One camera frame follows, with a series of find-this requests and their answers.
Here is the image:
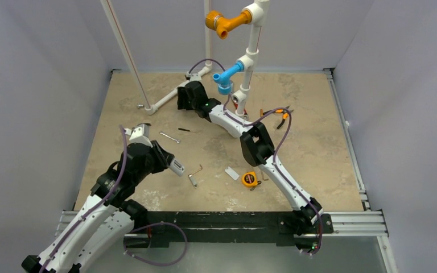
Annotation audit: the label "white remote control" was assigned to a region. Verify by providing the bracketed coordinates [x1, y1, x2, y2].
[168, 158, 185, 177]

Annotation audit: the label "white battery cover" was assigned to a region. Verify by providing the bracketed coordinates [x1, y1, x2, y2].
[225, 167, 240, 180]

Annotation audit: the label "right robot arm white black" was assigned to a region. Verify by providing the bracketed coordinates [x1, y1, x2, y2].
[177, 81, 325, 237]

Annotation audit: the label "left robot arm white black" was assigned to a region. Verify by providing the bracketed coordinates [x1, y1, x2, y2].
[21, 140, 185, 272]

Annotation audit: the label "small silver wrench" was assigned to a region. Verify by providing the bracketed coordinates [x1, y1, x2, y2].
[159, 131, 181, 144]

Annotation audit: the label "silver allen key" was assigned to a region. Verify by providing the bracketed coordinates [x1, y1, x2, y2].
[188, 164, 203, 189]

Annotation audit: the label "small black screwdriver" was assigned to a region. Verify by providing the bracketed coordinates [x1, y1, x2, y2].
[178, 127, 196, 133]

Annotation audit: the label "blue pipe fitting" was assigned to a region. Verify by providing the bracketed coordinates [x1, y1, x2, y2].
[212, 61, 245, 95]

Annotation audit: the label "orange pipe fitting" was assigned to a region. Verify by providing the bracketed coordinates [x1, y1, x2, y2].
[205, 10, 252, 39]

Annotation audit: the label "yellow tape measure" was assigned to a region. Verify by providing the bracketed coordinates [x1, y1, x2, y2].
[241, 171, 262, 191]

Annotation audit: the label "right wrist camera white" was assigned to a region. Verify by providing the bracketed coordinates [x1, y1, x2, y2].
[185, 72, 202, 82]

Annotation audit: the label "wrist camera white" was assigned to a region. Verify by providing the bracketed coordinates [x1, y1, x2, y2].
[185, 72, 202, 82]
[125, 123, 152, 147]

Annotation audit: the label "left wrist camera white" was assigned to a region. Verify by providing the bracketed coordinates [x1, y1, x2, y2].
[125, 123, 152, 147]

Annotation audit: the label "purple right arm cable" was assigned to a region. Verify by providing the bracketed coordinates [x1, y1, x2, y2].
[187, 59, 324, 257]

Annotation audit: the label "orange handled pliers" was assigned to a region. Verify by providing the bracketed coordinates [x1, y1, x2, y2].
[260, 109, 290, 130]

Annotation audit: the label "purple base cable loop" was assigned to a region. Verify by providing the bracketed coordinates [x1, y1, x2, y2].
[123, 222, 188, 267]

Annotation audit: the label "white PVC pipe frame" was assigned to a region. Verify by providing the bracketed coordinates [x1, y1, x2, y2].
[100, 1, 270, 118]

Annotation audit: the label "aluminium rail frame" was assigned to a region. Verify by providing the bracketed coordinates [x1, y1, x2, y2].
[54, 68, 399, 273]

